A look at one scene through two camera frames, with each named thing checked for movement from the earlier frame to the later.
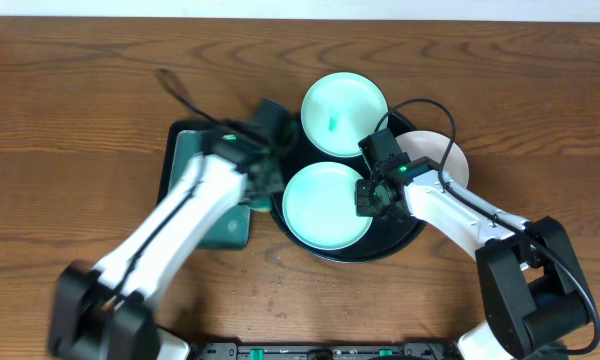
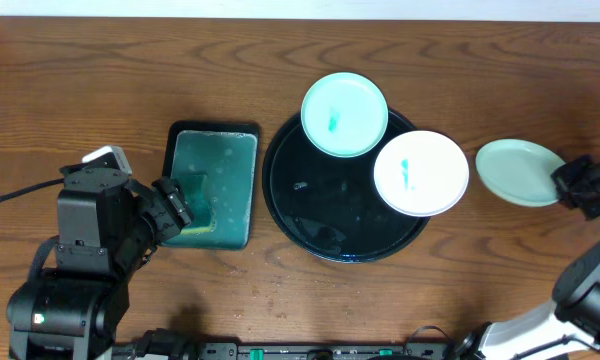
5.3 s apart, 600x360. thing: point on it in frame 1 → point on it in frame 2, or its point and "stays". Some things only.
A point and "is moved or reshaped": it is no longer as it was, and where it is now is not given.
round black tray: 381,239 stays
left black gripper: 268,180 → 171,207
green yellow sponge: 261,204 is moved or reshaped
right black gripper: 363,206 → 563,179
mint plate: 319,206 → 519,171
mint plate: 339,110 stays
